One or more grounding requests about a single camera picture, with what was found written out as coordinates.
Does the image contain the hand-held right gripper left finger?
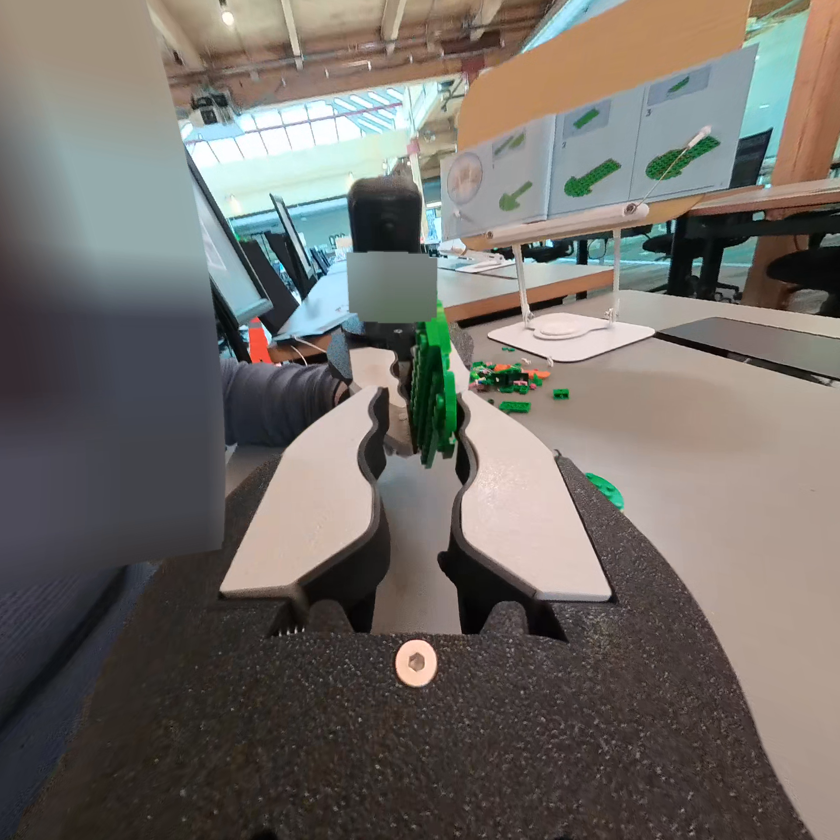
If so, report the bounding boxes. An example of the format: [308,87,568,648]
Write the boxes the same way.
[218,386,392,603]

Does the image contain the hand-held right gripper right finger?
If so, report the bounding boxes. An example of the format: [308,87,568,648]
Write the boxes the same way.
[448,390,616,605]

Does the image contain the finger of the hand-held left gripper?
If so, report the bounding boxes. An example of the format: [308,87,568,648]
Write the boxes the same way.
[348,346,419,455]

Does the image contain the green lego plate assembly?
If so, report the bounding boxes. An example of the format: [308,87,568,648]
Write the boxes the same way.
[409,301,459,469]

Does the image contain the person's left forearm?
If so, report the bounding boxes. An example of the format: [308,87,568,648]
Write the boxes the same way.
[220,357,350,448]

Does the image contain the green round lego piece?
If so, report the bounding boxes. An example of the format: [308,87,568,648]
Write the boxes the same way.
[583,472,626,512]

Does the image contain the pile of small lego pieces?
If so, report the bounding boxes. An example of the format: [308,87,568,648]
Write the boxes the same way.
[469,359,571,415]

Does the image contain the lego instruction booklet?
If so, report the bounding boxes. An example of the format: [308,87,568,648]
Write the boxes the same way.
[440,45,760,241]

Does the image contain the small computer monitor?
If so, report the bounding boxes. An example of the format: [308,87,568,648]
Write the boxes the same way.
[268,193,317,298]

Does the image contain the large computer monitor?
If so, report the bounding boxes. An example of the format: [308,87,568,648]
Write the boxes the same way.
[185,150,274,324]

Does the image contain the white book stand tan board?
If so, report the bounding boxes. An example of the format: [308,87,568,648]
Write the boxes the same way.
[440,0,753,363]

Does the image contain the dark blue clothing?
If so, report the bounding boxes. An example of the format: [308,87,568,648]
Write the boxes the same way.
[0,563,160,729]

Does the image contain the black flat mat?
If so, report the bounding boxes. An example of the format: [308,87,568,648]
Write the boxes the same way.
[655,318,840,383]

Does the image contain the black office chair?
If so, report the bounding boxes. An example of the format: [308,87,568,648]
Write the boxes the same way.
[766,245,840,317]

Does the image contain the wooden background desk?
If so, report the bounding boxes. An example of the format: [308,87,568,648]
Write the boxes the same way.
[666,178,840,299]

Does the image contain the wooden pillar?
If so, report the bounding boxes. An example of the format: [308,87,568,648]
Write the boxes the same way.
[742,0,840,311]

